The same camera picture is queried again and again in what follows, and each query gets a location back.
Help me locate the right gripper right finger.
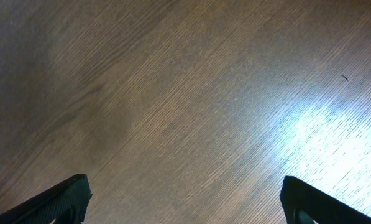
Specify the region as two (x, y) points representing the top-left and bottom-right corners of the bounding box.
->
(280, 176), (371, 224)

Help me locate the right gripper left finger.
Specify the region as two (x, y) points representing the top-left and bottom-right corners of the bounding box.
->
(0, 174), (92, 224)

